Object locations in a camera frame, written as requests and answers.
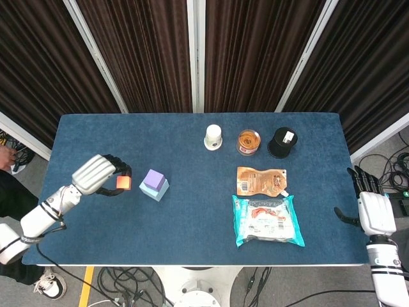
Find black cable with inline switch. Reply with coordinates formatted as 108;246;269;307
245;267;272;307

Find black mesh pen holder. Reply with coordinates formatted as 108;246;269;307
267;127;299;159

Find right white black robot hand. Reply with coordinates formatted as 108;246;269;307
334;165;397;236

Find bystander black trousers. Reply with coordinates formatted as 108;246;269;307
0;169;41;285

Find white partition post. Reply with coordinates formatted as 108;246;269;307
187;0;206;113
275;0;339;113
63;0;128;114

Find white partition base rail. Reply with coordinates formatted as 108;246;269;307
0;111;52;161
350;111;409;164

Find orange spout pouch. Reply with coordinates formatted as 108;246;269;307
236;166;290;198

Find upside-down floral paper cup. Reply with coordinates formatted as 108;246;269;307
203;124;224;151

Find small orange yellow cube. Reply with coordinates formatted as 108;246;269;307
116;175;132;191

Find white black sneaker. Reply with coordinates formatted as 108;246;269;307
33;268;68;301

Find black floor cable bundle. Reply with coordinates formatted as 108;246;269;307
357;130;409;193
0;129;36;169
95;267;175;307

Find clear jar of rubber bands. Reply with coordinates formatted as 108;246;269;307
236;129;261;157

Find black power strip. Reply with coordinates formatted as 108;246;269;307
385;191;409;216

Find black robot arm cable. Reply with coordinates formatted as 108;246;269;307
35;219;124;307

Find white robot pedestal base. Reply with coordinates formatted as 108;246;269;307
153;266;243;307

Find large light blue cube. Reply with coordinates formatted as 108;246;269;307
139;178;169;202

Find medium purple cube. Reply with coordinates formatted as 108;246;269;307
143;169;166;190

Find teal clear snack bag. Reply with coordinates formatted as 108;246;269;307
231;194;305;249

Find dark brown pleated curtain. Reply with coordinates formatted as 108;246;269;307
76;0;194;113
0;0;121;148
204;0;327;113
282;0;409;154

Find bystander bare hand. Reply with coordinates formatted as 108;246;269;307
0;146;16;172

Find white table frame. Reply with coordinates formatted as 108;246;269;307
35;262;366;268

